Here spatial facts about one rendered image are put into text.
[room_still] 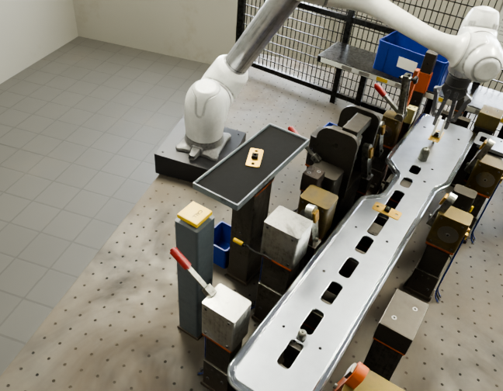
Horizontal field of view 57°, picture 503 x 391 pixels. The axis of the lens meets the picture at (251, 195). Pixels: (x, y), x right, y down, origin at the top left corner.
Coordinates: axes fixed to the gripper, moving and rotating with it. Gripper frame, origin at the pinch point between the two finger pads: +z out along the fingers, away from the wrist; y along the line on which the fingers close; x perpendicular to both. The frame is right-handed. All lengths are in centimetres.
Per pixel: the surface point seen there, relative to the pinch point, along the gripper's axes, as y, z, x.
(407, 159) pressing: -4.3, 6.9, -16.5
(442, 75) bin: -10.1, -2.9, 35.8
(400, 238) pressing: 7, 7, -55
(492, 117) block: 14.0, 1.5, 23.2
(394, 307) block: 14, 4, -82
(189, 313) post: -33, 26, -99
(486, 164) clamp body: 19.0, 2.4, -8.7
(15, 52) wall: -336, 90, 47
